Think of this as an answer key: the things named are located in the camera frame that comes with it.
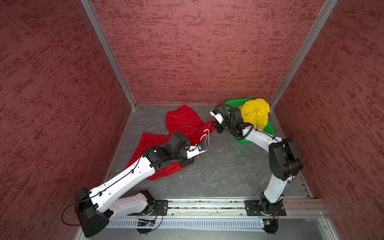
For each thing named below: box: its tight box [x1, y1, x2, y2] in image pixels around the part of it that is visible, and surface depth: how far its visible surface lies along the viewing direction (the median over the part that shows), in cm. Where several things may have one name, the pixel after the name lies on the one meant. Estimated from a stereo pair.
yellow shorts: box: [239, 98, 271, 131], surface depth 105 cm
